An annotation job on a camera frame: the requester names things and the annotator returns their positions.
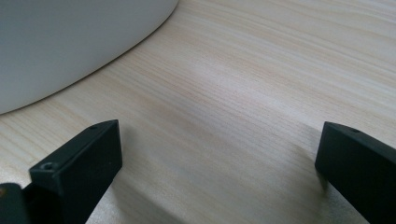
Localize white grey pedal trash can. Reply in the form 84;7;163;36
0;0;180;116

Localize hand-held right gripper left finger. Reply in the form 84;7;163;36
28;119;123;224

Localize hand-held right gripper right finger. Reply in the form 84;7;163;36
315;120;396;224

